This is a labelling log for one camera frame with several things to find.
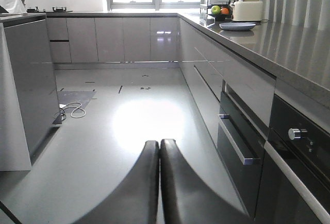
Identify orange fruit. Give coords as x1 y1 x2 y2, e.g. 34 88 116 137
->
221 7 230 15

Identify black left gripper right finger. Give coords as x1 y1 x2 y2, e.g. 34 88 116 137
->
160 139 251 223

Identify silver oven knob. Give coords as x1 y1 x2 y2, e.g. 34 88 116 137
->
288 128 308 141

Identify cream toaster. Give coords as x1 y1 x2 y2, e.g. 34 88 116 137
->
233 1 263 22

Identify black fruit bowl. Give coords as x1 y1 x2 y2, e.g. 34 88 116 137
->
208 14 232 22

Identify built-in black oven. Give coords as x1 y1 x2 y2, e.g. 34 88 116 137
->
255 96 329 223

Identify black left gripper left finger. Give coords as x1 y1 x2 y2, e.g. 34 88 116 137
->
76 141 159 223

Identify green apple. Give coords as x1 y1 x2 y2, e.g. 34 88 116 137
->
211 5 221 15

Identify grey floor mat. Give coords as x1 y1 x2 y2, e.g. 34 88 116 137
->
58 91 96 109

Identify grey base cabinets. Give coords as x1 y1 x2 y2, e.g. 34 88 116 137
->
47 17 177 63

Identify black gas stove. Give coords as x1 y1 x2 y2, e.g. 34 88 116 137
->
27 6 72 13

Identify blue plate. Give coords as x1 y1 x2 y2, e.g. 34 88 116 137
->
219 22 256 31

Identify grey kitchen island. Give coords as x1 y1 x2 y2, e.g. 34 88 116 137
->
1 13 61 171

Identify white floor cable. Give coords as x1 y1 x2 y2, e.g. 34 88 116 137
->
58 102 87 118

